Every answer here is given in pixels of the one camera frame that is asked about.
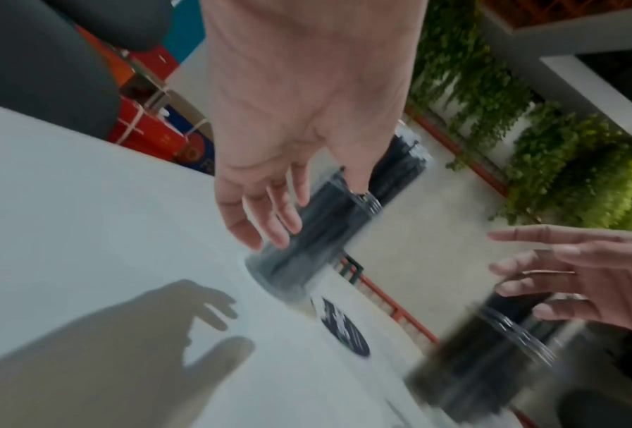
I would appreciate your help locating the person's right hand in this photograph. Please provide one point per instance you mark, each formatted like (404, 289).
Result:
(617, 276)

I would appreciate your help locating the person's left hand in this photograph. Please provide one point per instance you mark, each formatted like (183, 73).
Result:
(294, 83)

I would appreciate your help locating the clear jar of black sticks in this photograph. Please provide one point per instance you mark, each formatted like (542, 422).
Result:
(479, 359)
(403, 163)
(315, 234)

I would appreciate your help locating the green hanging plant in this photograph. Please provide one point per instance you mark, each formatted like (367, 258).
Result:
(463, 79)
(580, 175)

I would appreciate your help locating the dark grey chair seat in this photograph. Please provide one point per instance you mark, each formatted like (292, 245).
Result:
(595, 409)

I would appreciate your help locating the red gift box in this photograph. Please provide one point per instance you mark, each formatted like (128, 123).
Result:
(152, 133)

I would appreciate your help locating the orange gift box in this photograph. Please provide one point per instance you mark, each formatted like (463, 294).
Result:
(136, 62)

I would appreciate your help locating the orange metal railing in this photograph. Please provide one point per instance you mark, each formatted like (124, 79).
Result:
(453, 146)
(395, 305)

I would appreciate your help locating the dark grey chair back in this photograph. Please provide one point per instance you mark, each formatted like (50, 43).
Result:
(35, 67)
(115, 21)

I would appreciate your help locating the dark round sticker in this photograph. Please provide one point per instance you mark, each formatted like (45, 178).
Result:
(342, 326)

